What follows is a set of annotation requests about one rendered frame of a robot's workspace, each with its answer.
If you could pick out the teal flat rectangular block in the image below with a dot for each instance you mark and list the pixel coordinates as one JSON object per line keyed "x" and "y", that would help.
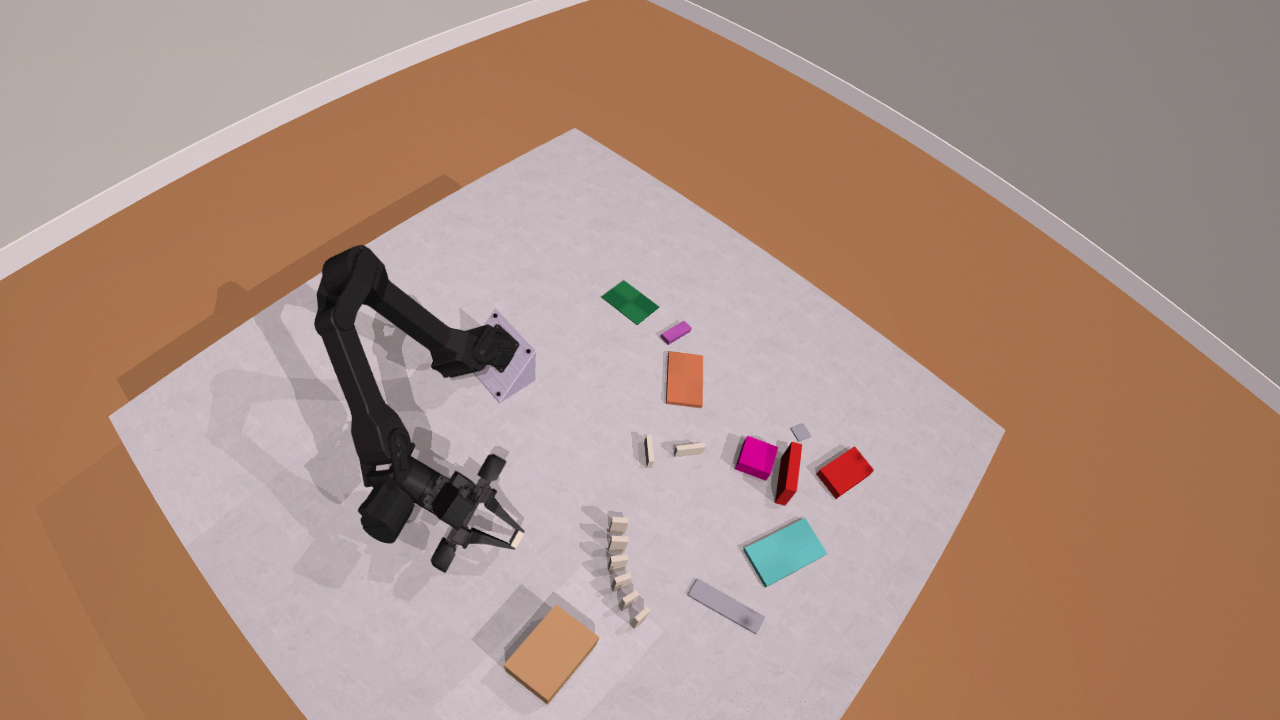
{"x": 784, "y": 552}

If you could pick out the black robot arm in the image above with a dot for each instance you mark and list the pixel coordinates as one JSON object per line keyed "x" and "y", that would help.
{"x": 355, "y": 277}

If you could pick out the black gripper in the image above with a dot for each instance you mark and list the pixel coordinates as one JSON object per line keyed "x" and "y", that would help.
{"x": 445, "y": 552}

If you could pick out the purple rectangular block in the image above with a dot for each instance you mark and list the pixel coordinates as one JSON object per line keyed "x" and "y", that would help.
{"x": 676, "y": 332}

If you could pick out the red rectangular block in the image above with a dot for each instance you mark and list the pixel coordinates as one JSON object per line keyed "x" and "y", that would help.
{"x": 788, "y": 474}
{"x": 845, "y": 472}

